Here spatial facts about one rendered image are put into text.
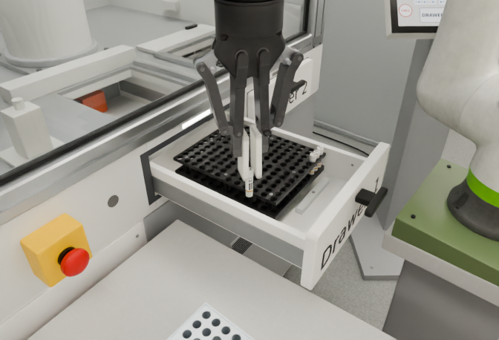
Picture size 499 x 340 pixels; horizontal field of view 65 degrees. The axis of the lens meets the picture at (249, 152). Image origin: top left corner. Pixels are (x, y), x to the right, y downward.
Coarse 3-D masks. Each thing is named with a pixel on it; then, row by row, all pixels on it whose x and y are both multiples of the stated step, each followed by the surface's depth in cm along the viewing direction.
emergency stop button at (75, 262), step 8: (80, 248) 55; (72, 256) 53; (80, 256) 54; (88, 256) 55; (64, 264) 52; (72, 264) 53; (80, 264) 54; (64, 272) 53; (72, 272) 53; (80, 272) 55
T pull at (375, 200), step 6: (360, 192) 61; (366, 192) 61; (372, 192) 61; (378, 192) 61; (384, 192) 61; (360, 198) 60; (366, 198) 60; (372, 198) 60; (378, 198) 60; (366, 204) 60; (372, 204) 59; (378, 204) 59; (366, 210) 58; (372, 210) 58; (366, 216) 58; (372, 216) 58
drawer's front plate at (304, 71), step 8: (304, 64) 104; (312, 64) 108; (296, 72) 102; (304, 72) 106; (312, 72) 110; (272, 80) 95; (296, 80) 103; (272, 88) 94; (248, 96) 89; (272, 96) 95; (296, 96) 106; (304, 96) 111; (248, 104) 90; (288, 104) 104; (296, 104) 108; (248, 112) 91
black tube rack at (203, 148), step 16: (208, 144) 76; (224, 144) 76; (272, 144) 76; (288, 144) 76; (176, 160) 72; (192, 160) 71; (208, 160) 71; (224, 160) 76; (272, 160) 71; (288, 160) 71; (304, 160) 71; (192, 176) 72; (208, 176) 72; (224, 176) 67; (240, 176) 67; (272, 176) 67; (288, 176) 67; (224, 192) 68; (240, 192) 69; (256, 192) 63; (272, 192) 63; (256, 208) 64; (272, 208) 64
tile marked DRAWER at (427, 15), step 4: (420, 8) 118; (424, 8) 118; (428, 8) 118; (432, 8) 118; (436, 8) 118; (440, 8) 118; (420, 12) 118; (424, 12) 118; (428, 12) 118; (432, 12) 118; (436, 12) 118; (440, 12) 118; (420, 16) 117; (424, 16) 117; (428, 16) 117; (432, 16) 117; (436, 16) 117; (440, 16) 117; (420, 20) 117; (424, 20) 117; (428, 20) 117; (432, 20) 117; (436, 20) 117
